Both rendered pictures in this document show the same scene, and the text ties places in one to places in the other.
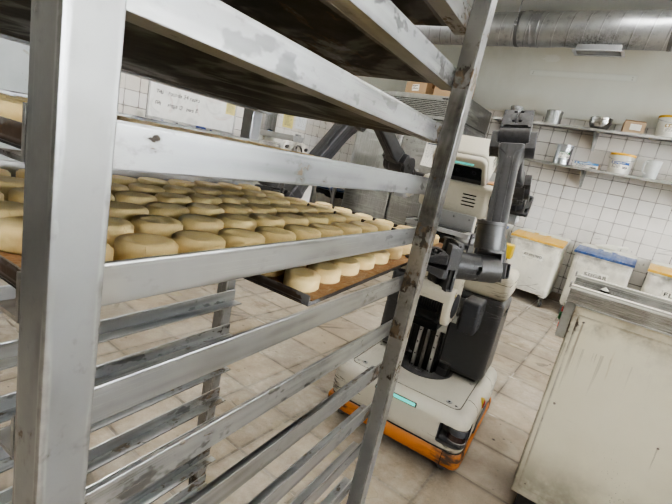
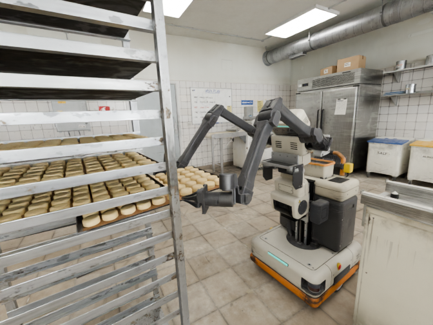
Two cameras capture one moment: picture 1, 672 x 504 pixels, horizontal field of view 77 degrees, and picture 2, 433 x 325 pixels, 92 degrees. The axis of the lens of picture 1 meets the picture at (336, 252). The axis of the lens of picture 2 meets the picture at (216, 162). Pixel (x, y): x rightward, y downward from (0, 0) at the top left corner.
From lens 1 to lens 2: 67 cm
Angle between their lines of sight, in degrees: 27
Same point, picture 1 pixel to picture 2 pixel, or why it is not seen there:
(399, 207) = not seen: hidden behind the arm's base
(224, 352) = (11, 259)
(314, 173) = (41, 187)
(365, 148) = not seen: hidden behind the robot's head
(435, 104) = (338, 77)
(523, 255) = (422, 158)
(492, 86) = (381, 53)
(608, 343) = (394, 233)
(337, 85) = (38, 154)
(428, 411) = (294, 269)
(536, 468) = (364, 316)
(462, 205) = (291, 149)
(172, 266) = not seen: outside the picture
